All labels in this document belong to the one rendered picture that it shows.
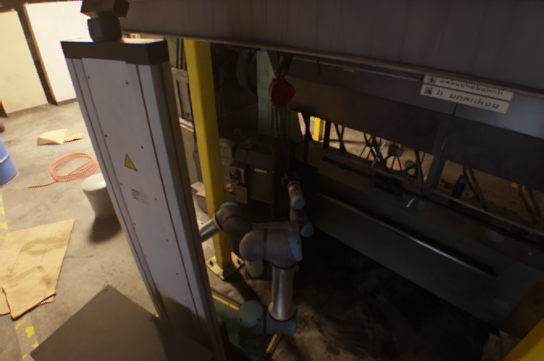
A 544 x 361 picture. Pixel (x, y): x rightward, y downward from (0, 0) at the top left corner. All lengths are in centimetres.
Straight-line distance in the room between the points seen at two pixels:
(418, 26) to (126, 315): 136
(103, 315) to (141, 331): 18
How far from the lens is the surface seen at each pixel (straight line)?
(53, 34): 726
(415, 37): 87
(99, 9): 75
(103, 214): 314
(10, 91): 738
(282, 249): 106
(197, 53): 149
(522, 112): 181
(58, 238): 320
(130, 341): 121
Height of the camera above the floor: 185
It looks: 30 degrees down
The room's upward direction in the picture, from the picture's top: straight up
